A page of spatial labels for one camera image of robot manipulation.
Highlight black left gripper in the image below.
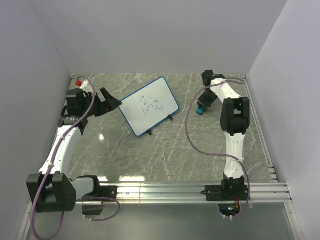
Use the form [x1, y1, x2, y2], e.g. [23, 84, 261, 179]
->
[81, 87, 122, 118]

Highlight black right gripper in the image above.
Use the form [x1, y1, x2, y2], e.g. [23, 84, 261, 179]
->
[196, 90, 217, 112]

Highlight blue whiteboard eraser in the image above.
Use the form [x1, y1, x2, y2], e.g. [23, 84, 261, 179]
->
[196, 106, 207, 115]

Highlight blue framed whiteboard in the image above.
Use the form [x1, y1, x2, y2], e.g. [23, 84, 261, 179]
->
[119, 76, 180, 137]

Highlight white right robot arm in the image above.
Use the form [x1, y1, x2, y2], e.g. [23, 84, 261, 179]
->
[196, 70, 250, 201]

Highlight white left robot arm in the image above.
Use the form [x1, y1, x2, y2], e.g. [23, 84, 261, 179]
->
[26, 88, 122, 213]

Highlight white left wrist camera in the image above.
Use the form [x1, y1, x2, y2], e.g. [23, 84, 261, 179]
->
[75, 79, 93, 93]

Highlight metal wire whiteboard stand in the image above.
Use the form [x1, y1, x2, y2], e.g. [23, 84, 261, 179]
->
[146, 114, 173, 136]

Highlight aluminium side rail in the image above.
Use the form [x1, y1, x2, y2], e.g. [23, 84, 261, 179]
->
[241, 74, 280, 183]

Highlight aluminium mounting rail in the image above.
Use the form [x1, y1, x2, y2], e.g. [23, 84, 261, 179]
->
[101, 182, 292, 204]

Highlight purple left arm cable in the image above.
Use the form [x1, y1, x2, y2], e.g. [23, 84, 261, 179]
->
[29, 75, 121, 240]

